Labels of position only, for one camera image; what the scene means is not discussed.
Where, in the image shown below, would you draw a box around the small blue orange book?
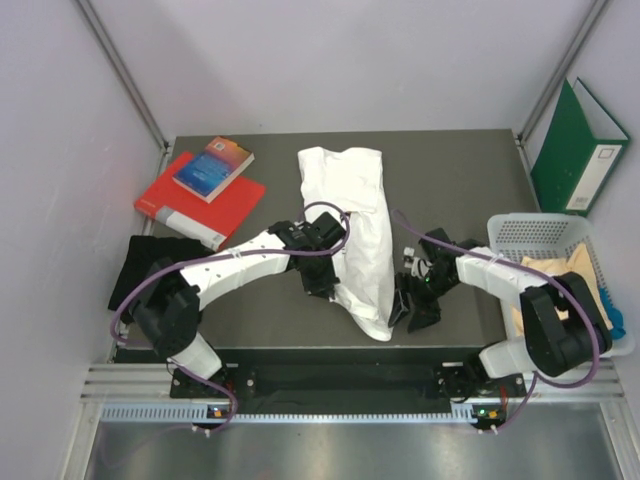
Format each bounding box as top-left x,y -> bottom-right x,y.
173,137 -> 254,203

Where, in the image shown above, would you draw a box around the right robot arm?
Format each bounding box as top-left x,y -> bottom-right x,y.
401,223 -> 612,396

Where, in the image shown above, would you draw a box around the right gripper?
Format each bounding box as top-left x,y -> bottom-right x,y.
388,269 -> 458,333

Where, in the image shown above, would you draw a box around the grey slotted cable duct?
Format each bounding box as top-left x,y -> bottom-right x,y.
100,403 -> 503,425

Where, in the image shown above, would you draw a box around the white flower print t-shirt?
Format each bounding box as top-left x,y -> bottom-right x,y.
297,147 -> 394,342

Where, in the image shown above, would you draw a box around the large red book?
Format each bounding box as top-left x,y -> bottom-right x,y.
134,152 -> 266,251

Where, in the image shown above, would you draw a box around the teal blue t-shirt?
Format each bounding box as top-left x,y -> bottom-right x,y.
597,287 -> 626,342

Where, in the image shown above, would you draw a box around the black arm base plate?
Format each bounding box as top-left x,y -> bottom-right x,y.
169,363 -> 527,401

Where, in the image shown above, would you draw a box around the folded black t-shirt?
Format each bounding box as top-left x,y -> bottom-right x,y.
107,235 -> 214,311

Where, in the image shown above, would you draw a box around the green lever arch binder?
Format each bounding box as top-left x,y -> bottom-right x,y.
531,78 -> 631,217

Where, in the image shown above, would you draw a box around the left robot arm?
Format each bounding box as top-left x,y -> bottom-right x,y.
116,212 -> 350,397

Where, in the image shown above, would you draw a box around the white plastic basket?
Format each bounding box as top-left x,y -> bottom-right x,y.
487,212 -> 636,359

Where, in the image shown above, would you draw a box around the peach orange t-shirt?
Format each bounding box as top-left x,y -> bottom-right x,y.
521,243 -> 613,331

